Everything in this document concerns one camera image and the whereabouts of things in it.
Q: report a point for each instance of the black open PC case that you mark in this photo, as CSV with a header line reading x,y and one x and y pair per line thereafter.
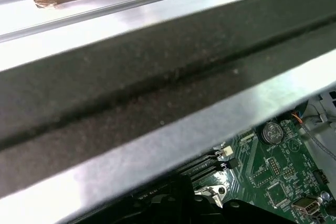
x,y
131,77

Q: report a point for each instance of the green motherboard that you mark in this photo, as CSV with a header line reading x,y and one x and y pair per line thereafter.
x,y
294,161

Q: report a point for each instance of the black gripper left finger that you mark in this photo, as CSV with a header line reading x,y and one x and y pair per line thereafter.
x,y
181,203

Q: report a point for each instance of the black four pin connector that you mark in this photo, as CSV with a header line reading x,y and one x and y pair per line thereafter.
x,y
320,179

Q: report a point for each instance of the round coin cell battery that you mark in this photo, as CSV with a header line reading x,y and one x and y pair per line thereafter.
x,y
271,132

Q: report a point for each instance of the black pin header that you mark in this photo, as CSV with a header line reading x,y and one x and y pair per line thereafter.
x,y
273,166

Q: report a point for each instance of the square black chip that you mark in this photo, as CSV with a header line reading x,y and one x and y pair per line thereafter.
x,y
277,193

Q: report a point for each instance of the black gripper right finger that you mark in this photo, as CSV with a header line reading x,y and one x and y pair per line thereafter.
x,y
244,214

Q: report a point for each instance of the flat ribbon connector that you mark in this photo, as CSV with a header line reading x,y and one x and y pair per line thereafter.
x,y
249,135

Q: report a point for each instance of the RAM slot black clips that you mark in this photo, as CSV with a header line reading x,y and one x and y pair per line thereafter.
x,y
210,172

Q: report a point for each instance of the internal USB port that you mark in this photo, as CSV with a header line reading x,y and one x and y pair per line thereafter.
x,y
305,205

